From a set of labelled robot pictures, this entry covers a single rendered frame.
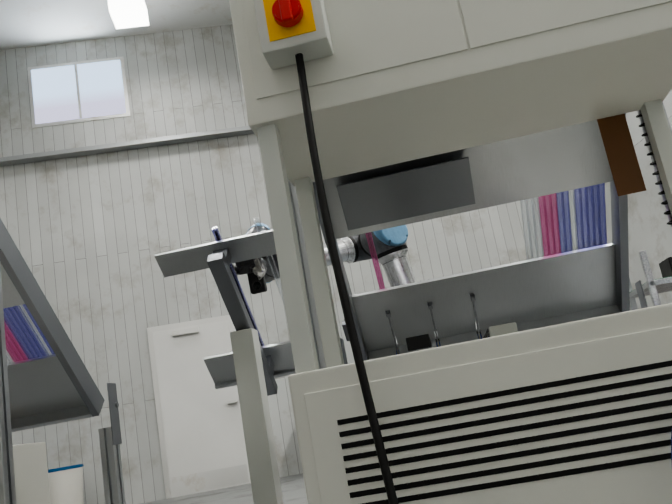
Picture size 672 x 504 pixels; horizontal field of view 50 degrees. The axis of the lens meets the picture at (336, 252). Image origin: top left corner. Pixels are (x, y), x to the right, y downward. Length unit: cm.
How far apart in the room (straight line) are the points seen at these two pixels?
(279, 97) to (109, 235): 916
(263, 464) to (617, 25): 127
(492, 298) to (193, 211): 845
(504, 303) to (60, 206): 901
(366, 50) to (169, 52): 1006
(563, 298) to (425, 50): 99
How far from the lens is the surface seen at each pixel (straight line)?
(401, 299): 186
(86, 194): 1048
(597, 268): 191
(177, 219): 1013
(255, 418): 186
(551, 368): 101
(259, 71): 115
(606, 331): 103
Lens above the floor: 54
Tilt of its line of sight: 13 degrees up
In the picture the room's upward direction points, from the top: 10 degrees counter-clockwise
